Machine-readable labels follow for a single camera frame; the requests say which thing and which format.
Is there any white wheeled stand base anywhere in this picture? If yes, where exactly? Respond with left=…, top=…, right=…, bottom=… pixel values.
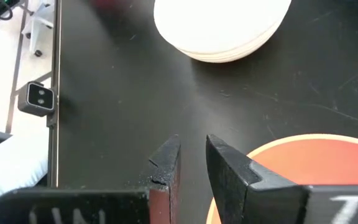
left=22, top=0, right=55, bottom=58

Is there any grey table-level camera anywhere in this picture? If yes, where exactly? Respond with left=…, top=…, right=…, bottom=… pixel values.
left=17, top=80, right=57, bottom=118

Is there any black metal table frame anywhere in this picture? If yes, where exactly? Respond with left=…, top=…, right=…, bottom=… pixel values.
left=47, top=0, right=62, bottom=189

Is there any large white bowl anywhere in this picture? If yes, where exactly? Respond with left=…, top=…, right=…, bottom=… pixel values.
left=153, top=0, right=293, bottom=64

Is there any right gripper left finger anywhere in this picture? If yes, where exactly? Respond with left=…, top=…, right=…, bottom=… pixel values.
left=0, top=134, right=181, bottom=224

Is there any black table mat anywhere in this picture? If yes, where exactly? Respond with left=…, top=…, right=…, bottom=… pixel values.
left=56, top=0, right=358, bottom=224

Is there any person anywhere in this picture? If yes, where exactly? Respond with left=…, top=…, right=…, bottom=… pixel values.
left=0, top=133, right=50, bottom=224

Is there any large red bowl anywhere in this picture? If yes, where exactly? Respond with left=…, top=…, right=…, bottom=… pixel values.
left=206, top=133, right=358, bottom=224

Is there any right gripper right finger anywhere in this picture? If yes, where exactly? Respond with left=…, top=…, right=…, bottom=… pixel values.
left=206, top=134, right=358, bottom=224

